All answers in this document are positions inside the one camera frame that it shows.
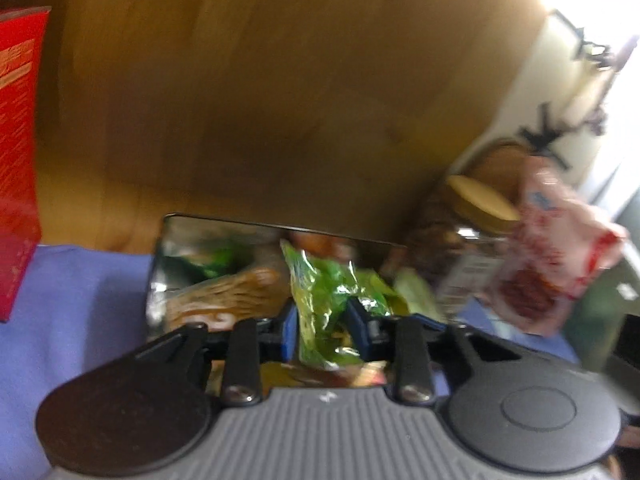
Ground red patterned box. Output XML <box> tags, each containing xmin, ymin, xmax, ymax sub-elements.
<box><xmin>0</xmin><ymin>6</ymin><xmax>53</xmax><ymax>324</ymax></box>

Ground blue blanket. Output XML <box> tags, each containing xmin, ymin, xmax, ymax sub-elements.
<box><xmin>0</xmin><ymin>244</ymin><xmax>583</xmax><ymax>480</ymax></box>

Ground black snack box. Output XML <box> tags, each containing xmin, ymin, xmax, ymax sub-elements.
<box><xmin>146</xmin><ymin>212</ymin><xmax>408</xmax><ymax>392</ymax></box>

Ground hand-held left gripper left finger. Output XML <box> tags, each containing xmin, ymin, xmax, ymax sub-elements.
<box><xmin>133</xmin><ymin>301</ymin><xmax>300</xmax><ymax>407</ymax></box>

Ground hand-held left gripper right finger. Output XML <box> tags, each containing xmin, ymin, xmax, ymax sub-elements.
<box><xmin>345</xmin><ymin>297</ymin><xmax>524</xmax><ymax>407</ymax></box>

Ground glass jar with wooden lid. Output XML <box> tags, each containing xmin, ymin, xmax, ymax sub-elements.
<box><xmin>406</xmin><ymin>174</ymin><xmax>522</xmax><ymax>323</ymax></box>

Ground pink and white snack bag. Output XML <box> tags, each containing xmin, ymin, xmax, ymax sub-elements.
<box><xmin>487</xmin><ymin>156</ymin><xmax>630</xmax><ymax>337</ymax></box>

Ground brown biscuit packet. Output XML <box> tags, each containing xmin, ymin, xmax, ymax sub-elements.
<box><xmin>162</xmin><ymin>266</ymin><xmax>283</xmax><ymax>333</ymax></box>

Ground black coat rack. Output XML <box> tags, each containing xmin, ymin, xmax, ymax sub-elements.
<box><xmin>517</xmin><ymin>10</ymin><xmax>621</xmax><ymax>171</ymax></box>

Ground shiny light green snack packet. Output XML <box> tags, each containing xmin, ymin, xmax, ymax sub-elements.
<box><xmin>280</xmin><ymin>239</ymin><xmax>398</xmax><ymax>370</ymax></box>

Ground wooden headboard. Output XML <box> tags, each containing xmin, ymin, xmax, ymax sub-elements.
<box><xmin>10</xmin><ymin>0</ymin><xmax>548</xmax><ymax>261</ymax></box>

